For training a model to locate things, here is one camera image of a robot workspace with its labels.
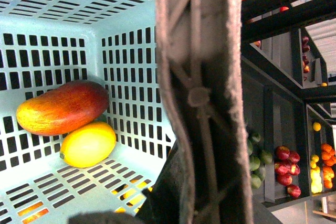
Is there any yellow lemon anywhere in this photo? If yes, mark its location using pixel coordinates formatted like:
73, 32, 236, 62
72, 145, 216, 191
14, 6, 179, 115
59, 122, 116, 168

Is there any light blue plastic basket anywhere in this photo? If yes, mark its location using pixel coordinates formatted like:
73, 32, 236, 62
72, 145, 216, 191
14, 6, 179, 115
1, 0, 175, 223

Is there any red yellow mango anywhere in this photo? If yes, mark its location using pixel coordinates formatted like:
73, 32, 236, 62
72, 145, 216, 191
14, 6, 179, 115
16, 80, 109, 136

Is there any pile of red apples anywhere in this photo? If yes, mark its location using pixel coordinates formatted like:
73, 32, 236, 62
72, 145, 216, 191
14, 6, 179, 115
274, 145, 301, 198

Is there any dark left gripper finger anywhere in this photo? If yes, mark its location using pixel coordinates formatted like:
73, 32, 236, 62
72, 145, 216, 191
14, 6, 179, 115
68, 150, 189, 223

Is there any brown basket handle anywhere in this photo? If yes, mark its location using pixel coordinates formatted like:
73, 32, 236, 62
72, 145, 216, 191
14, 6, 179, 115
155, 0, 254, 223

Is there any pile of green fruits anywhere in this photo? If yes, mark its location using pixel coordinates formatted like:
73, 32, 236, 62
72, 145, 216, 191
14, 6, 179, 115
247, 131, 273, 189

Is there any pile of oranges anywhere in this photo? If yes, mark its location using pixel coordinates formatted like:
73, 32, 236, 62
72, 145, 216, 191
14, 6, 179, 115
321, 143, 335, 189

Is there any pile of yellow lemons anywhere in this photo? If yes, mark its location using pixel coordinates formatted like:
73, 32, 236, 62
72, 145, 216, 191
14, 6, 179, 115
310, 121, 323, 194

